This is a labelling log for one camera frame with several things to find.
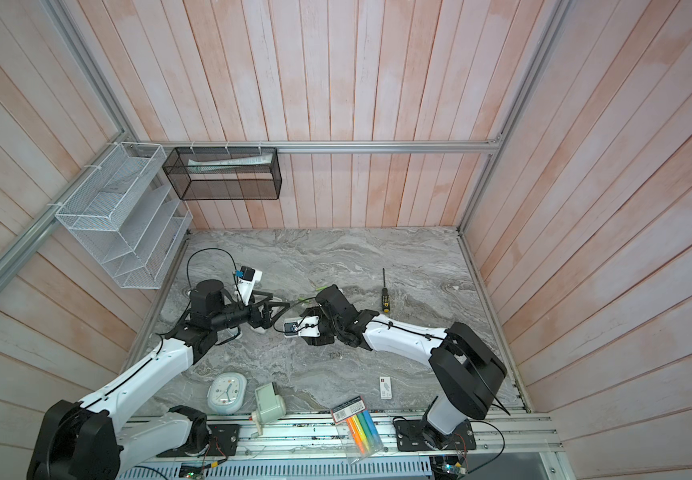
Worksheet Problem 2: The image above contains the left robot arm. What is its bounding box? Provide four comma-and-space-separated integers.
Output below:
26, 280, 291, 479

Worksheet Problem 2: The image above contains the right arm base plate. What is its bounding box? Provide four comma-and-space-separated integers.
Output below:
392, 416, 476, 452

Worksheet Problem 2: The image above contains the pale green alarm clock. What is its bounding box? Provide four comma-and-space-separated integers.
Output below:
207, 372, 247, 415

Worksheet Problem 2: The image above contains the black yellow screwdriver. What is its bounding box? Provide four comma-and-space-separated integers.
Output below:
381, 270, 391, 314

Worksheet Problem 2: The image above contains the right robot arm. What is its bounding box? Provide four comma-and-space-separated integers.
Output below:
296, 284, 507, 436

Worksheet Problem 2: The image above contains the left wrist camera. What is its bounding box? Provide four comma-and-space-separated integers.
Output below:
235, 266, 263, 305

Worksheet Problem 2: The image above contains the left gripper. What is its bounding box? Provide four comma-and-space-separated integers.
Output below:
211, 290, 289, 331

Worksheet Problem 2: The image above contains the black wire mesh basket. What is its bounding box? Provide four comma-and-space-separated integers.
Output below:
163, 146, 283, 201

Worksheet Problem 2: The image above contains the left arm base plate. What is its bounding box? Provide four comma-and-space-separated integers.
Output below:
156, 424, 240, 458

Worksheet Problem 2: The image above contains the white wire mesh shelf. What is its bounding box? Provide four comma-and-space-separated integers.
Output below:
56, 142, 192, 290

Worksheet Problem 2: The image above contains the pack of coloured markers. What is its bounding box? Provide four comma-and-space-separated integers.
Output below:
330, 396, 384, 464

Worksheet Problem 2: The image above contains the paper in black basket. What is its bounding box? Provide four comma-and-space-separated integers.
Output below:
187, 154, 274, 174

